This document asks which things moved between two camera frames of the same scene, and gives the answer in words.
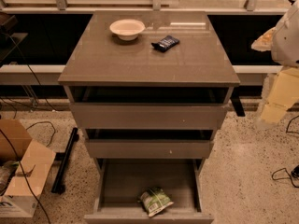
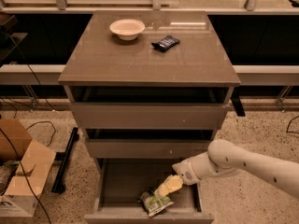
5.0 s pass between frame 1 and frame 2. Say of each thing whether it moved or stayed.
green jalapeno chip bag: stayed
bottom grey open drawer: stayed
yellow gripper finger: moved
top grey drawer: stayed
